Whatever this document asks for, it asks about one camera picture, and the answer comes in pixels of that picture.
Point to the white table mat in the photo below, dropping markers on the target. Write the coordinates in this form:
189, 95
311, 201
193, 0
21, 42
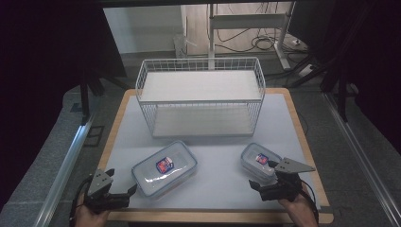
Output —
220, 186

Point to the white power strip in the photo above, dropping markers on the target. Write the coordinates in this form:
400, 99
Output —
305, 71

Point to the small clear food container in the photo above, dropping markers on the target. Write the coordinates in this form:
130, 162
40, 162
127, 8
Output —
255, 164

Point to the black metal stand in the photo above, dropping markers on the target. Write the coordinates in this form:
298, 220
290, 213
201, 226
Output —
84, 97
342, 94

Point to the person's left hand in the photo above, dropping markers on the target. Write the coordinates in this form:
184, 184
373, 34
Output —
90, 219

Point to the white metal desk frame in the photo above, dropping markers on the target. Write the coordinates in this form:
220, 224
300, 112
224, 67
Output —
246, 21

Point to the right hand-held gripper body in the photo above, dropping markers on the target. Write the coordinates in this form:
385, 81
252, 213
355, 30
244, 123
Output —
285, 187

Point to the person's right hand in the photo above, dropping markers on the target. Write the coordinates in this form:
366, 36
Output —
301, 211

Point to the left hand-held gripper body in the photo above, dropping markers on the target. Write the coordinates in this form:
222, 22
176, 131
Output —
99, 184

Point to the large clear food container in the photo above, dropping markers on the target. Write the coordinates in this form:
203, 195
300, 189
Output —
164, 176

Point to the aluminium rail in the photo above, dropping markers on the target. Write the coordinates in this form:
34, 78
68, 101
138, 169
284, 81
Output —
362, 157
64, 173

